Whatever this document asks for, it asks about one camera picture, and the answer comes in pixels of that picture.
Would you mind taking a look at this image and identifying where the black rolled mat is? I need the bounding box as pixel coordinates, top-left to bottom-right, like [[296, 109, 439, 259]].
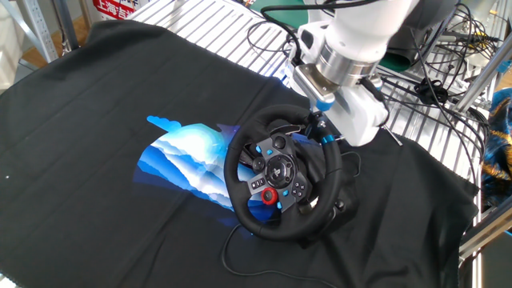
[[390, 30, 437, 68]]

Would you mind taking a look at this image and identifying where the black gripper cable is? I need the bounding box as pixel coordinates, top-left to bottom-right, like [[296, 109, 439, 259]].
[[359, 77, 391, 118]]

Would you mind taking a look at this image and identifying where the silver depth camera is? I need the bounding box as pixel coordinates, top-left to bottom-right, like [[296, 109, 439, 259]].
[[293, 63, 338, 112]]

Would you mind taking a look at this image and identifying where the thin black cable loop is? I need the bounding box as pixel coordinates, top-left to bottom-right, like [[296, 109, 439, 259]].
[[339, 150, 362, 178]]

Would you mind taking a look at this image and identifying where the red and white sign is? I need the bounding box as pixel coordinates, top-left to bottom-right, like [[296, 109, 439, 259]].
[[92, 0, 140, 21]]

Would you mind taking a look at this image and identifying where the dark metal pole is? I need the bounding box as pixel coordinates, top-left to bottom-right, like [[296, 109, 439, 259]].
[[53, 0, 81, 52]]

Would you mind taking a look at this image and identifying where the black metal C-clamp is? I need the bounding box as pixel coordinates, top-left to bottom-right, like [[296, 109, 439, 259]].
[[334, 123, 403, 147]]

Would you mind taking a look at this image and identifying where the aluminium extrusion beam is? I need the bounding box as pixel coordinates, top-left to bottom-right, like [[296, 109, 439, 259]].
[[458, 206, 512, 261]]

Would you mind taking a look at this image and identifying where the blue and gold fabric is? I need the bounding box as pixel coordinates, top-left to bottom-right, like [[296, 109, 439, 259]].
[[479, 87, 512, 209]]

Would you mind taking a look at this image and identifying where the green mat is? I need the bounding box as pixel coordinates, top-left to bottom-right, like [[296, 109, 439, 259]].
[[250, 0, 413, 74]]

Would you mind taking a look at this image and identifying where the long thin black cable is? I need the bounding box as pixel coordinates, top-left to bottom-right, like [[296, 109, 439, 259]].
[[221, 222, 341, 288]]

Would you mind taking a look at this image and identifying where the black cable knot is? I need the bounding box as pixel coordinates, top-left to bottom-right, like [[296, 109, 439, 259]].
[[413, 77, 450, 106]]

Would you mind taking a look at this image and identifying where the perforated steel post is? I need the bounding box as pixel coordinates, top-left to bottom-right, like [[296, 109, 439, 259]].
[[10, 0, 60, 64]]

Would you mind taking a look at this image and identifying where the black Logitech wheel base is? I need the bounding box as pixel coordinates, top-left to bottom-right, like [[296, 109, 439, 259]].
[[299, 151, 361, 249]]

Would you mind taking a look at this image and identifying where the black racing steering wheel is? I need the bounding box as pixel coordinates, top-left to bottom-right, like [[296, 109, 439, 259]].
[[223, 104, 344, 242]]

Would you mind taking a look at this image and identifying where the black camera cable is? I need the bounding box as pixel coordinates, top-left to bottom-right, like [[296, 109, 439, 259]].
[[259, 0, 381, 68]]

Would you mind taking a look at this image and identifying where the grey metal post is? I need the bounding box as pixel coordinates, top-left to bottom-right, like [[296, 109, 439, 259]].
[[418, 7, 462, 61]]

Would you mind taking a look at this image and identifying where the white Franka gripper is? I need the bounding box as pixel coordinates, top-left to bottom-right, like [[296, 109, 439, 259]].
[[294, 22, 391, 147]]

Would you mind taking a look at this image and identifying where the black cloth with blue print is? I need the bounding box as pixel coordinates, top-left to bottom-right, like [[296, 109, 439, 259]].
[[0, 19, 481, 288]]

